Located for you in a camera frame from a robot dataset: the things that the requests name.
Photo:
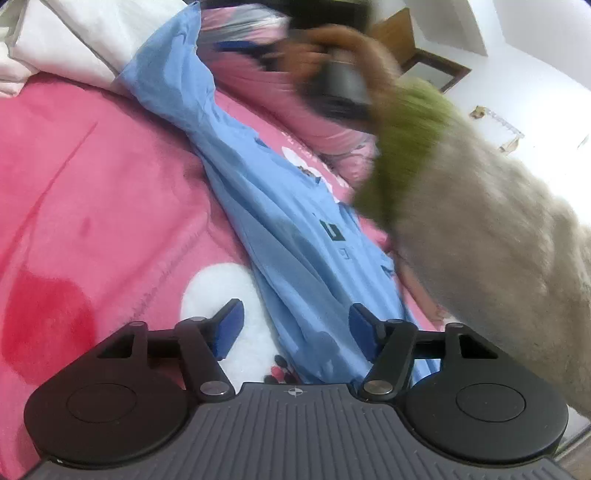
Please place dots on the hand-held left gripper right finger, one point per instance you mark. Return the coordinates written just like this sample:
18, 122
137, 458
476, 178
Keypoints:
364, 328

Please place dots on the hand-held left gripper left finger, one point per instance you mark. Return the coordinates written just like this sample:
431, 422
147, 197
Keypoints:
228, 330

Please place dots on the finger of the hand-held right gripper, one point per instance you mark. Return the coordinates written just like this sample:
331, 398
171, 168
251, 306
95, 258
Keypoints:
240, 48

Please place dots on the blue t-shirt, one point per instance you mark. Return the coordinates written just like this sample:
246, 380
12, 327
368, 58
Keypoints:
277, 221

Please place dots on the person's right forearm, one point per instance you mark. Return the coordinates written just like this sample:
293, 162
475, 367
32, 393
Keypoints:
485, 230

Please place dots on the person's right hand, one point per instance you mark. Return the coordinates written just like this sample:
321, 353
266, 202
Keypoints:
300, 57

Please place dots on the pink grey quilt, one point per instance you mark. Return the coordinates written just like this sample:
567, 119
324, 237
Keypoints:
258, 87

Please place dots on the wooden door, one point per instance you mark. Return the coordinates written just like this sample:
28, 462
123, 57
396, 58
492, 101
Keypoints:
397, 37

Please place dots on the white crumpled garment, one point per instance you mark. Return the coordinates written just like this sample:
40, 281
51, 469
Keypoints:
60, 41

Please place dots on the pink floral bed sheet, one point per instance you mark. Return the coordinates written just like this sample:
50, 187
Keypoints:
92, 184

